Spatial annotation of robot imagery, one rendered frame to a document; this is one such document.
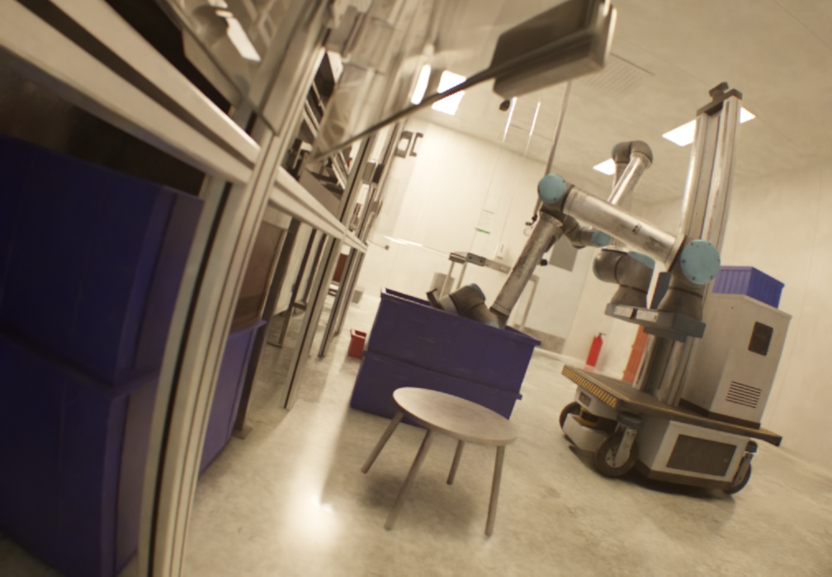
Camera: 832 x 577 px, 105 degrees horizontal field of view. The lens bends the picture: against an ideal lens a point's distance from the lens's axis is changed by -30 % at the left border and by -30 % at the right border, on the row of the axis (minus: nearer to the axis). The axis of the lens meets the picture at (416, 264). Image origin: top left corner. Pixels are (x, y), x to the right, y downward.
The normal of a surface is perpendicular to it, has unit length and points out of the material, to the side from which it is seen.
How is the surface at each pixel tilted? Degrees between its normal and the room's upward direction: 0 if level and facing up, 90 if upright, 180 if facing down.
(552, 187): 88
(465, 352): 90
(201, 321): 90
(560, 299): 90
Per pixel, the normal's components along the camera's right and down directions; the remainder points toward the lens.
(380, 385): 0.07, 0.00
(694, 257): -0.36, -0.11
